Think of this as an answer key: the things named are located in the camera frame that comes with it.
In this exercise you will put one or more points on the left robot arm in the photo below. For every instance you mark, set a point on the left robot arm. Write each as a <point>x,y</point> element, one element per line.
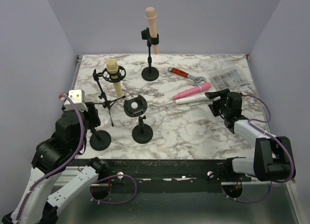
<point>38,204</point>

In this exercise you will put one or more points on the red handled adjustable wrench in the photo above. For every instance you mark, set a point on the red handled adjustable wrench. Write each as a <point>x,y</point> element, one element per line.
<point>195,79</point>

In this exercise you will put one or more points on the peach microphone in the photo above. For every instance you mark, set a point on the peach microphone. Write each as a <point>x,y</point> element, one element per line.
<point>151,15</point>

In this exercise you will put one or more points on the white grey-headed microphone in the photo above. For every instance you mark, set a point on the white grey-headed microphone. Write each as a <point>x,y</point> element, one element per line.
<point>192,99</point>

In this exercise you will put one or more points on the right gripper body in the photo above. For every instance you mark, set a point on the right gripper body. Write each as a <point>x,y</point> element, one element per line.
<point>220,106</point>

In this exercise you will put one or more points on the beige microphone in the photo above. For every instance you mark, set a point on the beige microphone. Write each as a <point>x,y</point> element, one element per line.
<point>113,69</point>

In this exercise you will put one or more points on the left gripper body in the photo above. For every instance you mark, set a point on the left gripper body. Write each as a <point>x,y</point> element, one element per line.
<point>89,118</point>

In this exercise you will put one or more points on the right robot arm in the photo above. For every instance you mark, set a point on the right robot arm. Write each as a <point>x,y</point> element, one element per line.
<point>273,158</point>

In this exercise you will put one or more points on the black clip round-base stand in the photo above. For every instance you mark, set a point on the black clip round-base stand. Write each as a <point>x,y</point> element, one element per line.
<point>99,140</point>

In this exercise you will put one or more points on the clear plastic parts box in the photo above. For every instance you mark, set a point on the clear plastic parts box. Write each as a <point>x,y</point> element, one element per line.
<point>228,78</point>

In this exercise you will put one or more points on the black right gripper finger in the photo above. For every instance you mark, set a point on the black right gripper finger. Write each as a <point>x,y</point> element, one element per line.
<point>212,95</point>
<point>214,109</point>

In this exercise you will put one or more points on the pink microphone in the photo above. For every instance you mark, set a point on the pink microphone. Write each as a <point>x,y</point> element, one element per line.
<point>197,89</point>

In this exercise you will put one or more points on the tall black round-base stand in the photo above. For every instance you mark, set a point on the tall black round-base stand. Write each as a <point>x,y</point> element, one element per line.
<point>149,73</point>

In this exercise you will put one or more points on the black tripod shock-mount stand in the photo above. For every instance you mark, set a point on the black tripod shock-mount stand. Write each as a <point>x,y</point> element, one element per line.
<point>105,90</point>

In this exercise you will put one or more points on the black shock-mount round-base stand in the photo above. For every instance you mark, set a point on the black shock-mount round-base stand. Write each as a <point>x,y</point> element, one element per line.
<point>142,133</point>

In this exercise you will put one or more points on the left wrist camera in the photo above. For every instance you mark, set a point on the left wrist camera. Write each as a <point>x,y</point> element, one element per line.
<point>77,97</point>

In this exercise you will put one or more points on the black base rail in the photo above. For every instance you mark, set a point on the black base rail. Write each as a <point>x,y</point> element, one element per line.
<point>168,176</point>

